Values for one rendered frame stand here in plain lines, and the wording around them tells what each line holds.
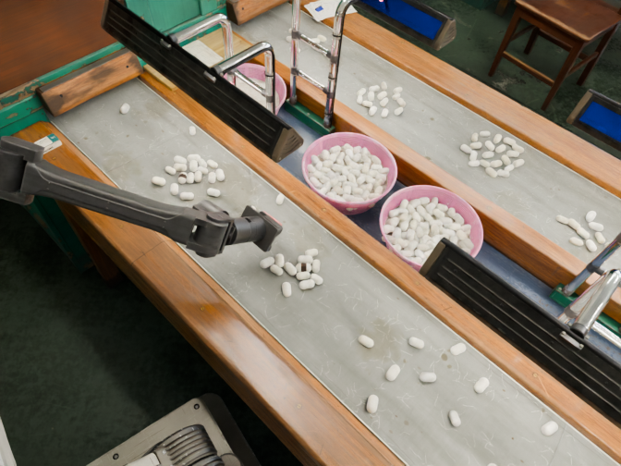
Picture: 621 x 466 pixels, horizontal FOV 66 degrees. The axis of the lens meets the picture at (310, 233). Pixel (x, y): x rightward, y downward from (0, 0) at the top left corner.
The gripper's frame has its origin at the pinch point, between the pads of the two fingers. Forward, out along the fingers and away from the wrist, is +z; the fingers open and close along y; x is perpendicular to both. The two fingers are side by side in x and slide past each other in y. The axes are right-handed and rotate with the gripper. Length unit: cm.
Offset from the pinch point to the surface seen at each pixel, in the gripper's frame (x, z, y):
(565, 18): -108, 184, 9
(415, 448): 15, -8, -55
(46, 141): 16, -19, 65
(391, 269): -4.9, 11.5, -26.5
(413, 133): -32, 47, -1
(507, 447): 7, 2, -68
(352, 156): -18.2, 31.4, 5.8
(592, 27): -109, 186, -5
